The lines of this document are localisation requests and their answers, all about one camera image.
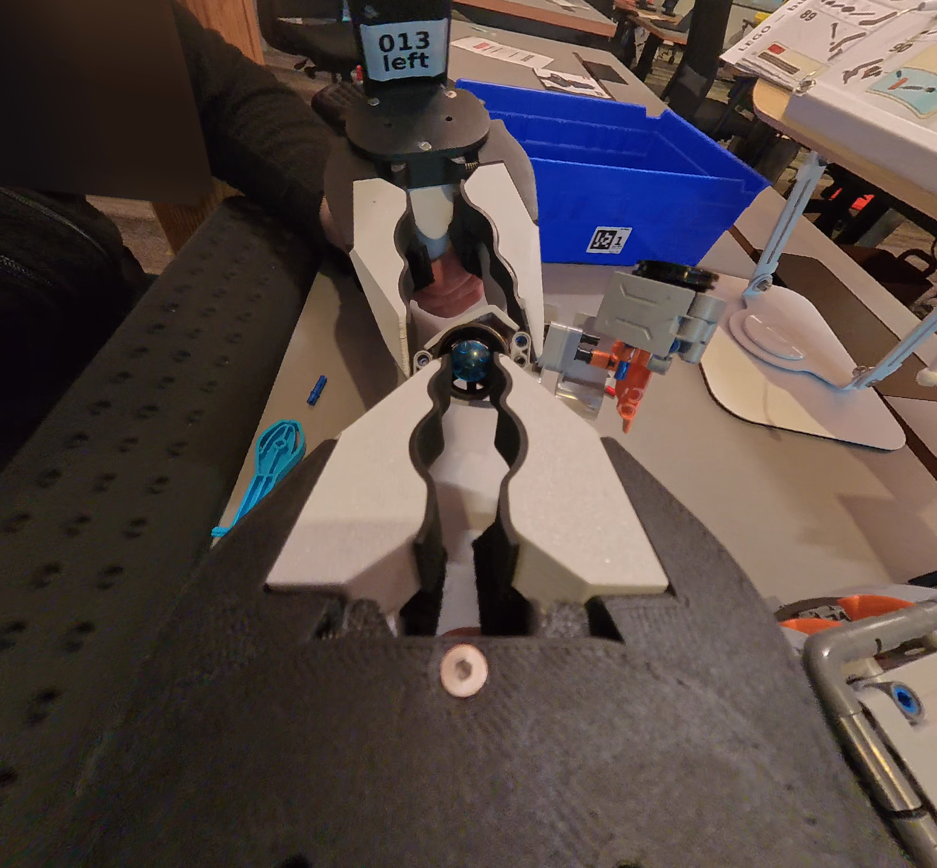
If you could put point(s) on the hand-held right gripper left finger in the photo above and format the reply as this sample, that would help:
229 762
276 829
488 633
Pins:
351 516

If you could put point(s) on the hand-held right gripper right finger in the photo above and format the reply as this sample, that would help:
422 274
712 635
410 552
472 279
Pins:
585 516

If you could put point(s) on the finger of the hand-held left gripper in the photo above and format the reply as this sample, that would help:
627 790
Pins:
512 223
373 238

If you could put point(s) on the translucent blue round stud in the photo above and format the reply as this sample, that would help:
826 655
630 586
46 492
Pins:
468 363

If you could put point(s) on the grey orange twin-motor toy assembly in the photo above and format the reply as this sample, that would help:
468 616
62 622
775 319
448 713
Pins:
644 311

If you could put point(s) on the person's left forearm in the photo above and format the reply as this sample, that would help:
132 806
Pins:
249 121

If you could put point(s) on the person's left hand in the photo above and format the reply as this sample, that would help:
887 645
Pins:
446 293

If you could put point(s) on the light blue brick separator tool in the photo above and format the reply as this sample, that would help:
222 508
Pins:
282 443

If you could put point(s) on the blue toy pin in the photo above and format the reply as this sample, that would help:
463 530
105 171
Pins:
316 390

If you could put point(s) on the white paper leaflet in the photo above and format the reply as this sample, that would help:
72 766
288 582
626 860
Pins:
505 50

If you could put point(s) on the blue plastic bin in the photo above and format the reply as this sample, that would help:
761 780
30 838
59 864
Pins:
644 194

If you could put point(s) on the printed paper leaflet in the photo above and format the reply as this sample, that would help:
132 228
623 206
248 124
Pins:
571 82

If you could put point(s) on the black office chair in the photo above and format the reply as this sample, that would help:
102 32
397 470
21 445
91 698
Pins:
300 4
706 40

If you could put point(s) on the small dark brown desk mat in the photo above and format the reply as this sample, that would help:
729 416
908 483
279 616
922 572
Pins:
604 70

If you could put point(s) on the grey background table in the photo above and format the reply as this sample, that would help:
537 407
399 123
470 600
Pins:
527 4

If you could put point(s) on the white desk lamp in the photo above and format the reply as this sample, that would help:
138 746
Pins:
790 385

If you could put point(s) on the large grey orange toy vehicle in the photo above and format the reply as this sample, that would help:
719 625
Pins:
864 655

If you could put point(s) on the large dark brown desk mat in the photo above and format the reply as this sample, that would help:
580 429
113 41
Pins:
827 275

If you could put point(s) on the instruction booklet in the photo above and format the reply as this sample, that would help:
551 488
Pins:
864 11

